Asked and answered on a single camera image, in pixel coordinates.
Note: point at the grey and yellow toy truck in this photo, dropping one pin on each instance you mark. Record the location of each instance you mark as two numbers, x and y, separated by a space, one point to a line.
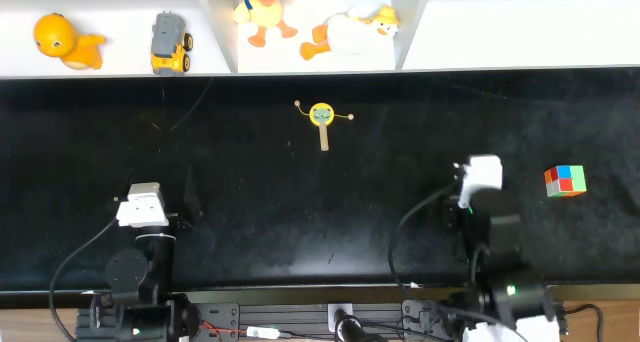
170 44

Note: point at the yellow rubber duck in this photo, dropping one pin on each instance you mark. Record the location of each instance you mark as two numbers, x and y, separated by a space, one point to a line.
62 41

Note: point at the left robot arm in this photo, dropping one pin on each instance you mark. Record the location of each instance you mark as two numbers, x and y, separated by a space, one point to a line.
137 282

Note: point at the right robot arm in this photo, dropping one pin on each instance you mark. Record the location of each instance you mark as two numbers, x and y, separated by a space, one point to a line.
500 262

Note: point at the yellow wooden rattle drum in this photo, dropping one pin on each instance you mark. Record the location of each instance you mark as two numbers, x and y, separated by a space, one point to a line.
322 117

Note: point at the white plush duck yellow hat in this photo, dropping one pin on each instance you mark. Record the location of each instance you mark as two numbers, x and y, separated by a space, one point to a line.
352 33

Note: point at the white shelf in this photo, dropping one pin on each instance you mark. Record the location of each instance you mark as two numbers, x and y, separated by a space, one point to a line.
500 32

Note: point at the many-coloured puzzle cube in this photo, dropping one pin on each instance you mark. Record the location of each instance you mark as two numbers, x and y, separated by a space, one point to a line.
565 181

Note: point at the mounting rail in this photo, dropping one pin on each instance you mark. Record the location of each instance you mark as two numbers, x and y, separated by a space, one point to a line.
300 319

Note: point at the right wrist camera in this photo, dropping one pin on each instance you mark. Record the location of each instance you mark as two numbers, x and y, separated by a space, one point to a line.
480 177

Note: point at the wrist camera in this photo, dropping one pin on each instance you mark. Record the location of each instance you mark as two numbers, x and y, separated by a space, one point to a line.
142 205
480 177

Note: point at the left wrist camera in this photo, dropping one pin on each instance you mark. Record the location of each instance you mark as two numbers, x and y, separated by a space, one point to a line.
142 205

